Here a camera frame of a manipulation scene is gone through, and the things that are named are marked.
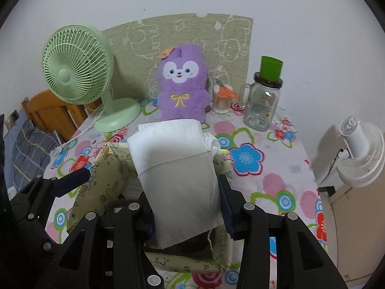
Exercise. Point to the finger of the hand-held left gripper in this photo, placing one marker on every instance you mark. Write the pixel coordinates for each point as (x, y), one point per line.
(33, 225)
(75, 179)

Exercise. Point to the white desk fan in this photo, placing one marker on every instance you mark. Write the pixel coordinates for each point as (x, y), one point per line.
(361, 162)

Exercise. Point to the wall socket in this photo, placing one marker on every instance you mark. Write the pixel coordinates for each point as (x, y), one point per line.
(14, 116)

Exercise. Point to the yellow printed fabric basket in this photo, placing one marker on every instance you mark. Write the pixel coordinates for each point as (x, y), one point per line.
(105, 186)

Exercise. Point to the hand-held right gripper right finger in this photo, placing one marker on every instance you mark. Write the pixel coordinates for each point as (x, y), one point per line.
(224, 204)

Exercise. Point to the beige cabinet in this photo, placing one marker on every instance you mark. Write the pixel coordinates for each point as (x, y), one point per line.
(355, 231)

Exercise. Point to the wooden chair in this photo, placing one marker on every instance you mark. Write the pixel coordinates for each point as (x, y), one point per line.
(45, 111)

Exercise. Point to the beige cartoon wall mat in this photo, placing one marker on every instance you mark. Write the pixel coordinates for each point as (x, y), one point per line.
(135, 51)

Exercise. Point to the toothpick holder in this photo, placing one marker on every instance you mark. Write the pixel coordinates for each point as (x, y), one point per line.
(221, 105)

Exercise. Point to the green plastic cup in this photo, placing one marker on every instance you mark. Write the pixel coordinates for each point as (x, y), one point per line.
(270, 67)

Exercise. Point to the grey plaid blanket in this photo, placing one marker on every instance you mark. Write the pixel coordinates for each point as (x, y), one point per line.
(27, 150)

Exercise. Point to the glass mug jar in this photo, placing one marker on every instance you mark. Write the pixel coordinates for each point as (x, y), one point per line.
(261, 108)

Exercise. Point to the purple plush toy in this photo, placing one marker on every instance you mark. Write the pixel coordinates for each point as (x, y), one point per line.
(182, 102)

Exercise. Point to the orange scissors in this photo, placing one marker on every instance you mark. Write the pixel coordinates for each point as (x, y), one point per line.
(225, 93)

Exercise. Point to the green desk fan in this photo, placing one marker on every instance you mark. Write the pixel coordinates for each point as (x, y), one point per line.
(64, 75)

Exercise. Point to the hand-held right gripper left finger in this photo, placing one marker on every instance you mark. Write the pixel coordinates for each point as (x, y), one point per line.
(149, 225)

